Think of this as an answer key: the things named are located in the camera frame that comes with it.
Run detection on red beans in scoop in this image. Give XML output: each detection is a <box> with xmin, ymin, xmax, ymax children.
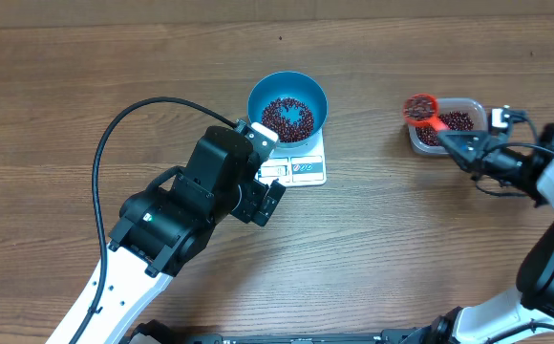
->
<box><xmin>403</xmin><ymin>95</ymin><xmax>437</xmax><ymax>121</ymax></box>

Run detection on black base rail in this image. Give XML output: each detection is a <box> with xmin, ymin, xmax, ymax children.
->
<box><xmin>119</xmin><ymin>320</ymin><xmax>450</xmax><ymax>344</ymax></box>

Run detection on blue bowl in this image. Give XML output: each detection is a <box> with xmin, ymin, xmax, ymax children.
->
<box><xmin>247</xmin><ymin>71</ymin><xmax>329</xmax><ymax>148</ymax></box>

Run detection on clear plastic food container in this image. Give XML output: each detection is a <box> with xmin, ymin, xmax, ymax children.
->
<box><xmin>408</xmin><ymin>97</ymin><xmax>488</xmax><ymax>157</ymax></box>

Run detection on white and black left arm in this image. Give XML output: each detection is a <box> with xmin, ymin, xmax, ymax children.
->
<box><xmin>49</xmin><ymin>122</ymin><xmax>286</xmax><ymax>343</ymax></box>

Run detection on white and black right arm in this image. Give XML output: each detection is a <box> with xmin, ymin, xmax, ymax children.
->
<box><xmin>419</xmin><ymin>123</ymin><xmax>554</xmax><ymax>343</ymax></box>

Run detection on red beans in bowl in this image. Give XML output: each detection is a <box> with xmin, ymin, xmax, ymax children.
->
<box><xmin>261</xmin><ymin>97</ymin><xmax>314</xmax><ymax>143</ymax></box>

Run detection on red scoop with blue handle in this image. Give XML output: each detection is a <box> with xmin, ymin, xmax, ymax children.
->
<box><xmin>402</xmin><ymin>94</ymin><xmax>449</xmax><ymax>132</ymax></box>

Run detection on red adzuki beans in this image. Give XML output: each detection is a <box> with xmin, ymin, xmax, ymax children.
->
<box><xmin>415</xmin><ymin>111</ymin><xmax>474</xmax><ymax>146</ymax></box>

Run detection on white digital kitchen scale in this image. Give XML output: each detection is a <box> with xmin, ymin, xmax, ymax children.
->
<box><xmin>256</xmin><ymin>130</ymin><xmax>328</xmax><ymax>187</ymax></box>

